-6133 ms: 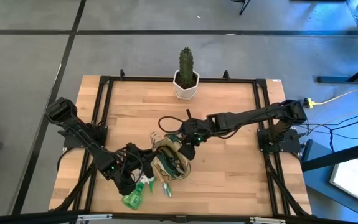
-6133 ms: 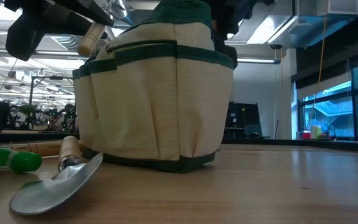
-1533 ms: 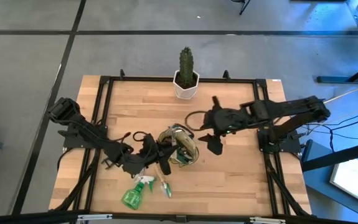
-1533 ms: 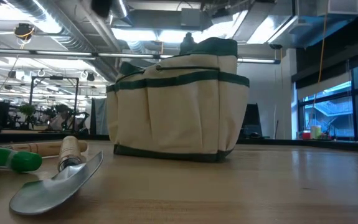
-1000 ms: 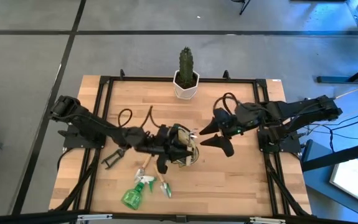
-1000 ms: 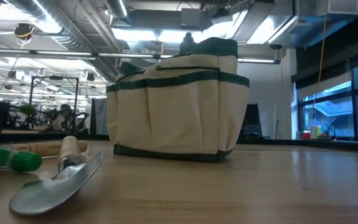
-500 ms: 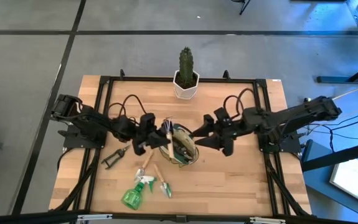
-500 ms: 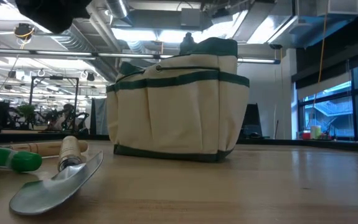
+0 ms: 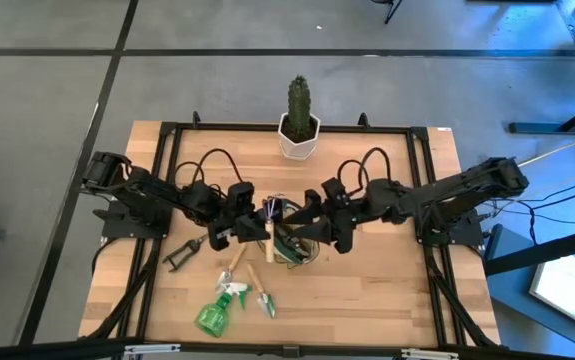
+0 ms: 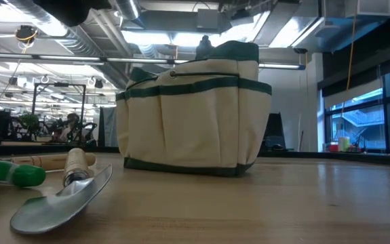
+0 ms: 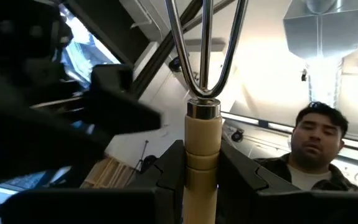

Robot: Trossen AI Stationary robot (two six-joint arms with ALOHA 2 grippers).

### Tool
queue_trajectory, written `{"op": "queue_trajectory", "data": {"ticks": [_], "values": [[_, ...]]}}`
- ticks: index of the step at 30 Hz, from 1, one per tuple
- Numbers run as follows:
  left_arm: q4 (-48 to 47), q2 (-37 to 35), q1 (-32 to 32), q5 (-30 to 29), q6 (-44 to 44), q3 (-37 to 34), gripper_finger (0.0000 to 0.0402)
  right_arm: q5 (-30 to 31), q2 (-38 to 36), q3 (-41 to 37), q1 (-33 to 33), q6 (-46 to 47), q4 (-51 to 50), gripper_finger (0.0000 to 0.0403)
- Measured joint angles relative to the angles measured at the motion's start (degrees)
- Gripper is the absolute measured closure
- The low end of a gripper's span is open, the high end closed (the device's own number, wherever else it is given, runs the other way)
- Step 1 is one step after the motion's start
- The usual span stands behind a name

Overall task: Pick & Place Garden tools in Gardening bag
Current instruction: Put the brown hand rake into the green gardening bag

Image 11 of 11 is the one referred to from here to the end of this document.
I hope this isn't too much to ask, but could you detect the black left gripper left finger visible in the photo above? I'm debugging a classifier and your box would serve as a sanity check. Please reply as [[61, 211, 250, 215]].
[[125, 139, 187, 224]]

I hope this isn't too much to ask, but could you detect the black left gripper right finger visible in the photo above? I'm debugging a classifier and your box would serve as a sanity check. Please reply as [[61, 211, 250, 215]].
[[215, 139, 303, 224]]

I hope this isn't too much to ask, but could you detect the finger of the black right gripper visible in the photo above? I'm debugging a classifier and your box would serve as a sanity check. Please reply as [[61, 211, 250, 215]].
[[0, 103, 115, 188], [83, 63, 163, 137]]

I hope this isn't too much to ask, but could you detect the black tripod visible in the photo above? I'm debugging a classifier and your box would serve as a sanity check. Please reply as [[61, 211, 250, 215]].
[[125, 139, 160, 188]]

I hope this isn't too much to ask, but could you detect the person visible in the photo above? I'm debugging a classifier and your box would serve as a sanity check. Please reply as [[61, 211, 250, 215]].
[[253, 101, 358, 192]]

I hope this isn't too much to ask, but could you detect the grey ceiling vent hood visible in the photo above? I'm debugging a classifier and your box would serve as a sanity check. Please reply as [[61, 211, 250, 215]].
[[282, 0, 358, 60]]

